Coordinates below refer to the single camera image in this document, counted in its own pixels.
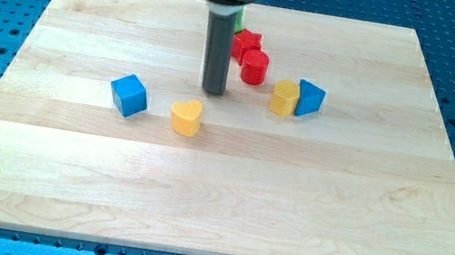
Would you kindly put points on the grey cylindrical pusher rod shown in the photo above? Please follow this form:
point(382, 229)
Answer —
point(218, 48)

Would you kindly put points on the yellow hexagon block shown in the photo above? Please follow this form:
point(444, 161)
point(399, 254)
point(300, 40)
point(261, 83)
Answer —
point(285, 97)

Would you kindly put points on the blue triangle block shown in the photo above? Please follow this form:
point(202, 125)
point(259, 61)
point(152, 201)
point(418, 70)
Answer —
point(311, 98)

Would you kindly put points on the green block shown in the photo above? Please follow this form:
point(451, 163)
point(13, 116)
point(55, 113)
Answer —
point(239, 21)

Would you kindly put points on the red star block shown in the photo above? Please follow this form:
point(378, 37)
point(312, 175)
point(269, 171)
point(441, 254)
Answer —
point(243, 42)

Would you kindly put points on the red cylinder block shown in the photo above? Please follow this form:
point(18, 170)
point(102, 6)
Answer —
point(254, 67)

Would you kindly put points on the yellow heart block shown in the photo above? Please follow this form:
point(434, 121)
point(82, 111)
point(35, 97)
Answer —
point(186, 117)

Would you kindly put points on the blue cube block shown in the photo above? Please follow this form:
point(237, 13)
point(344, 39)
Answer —
point(129, 95)

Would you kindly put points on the light wooden board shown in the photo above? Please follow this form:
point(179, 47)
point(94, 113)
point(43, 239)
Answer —
point(371, 173)

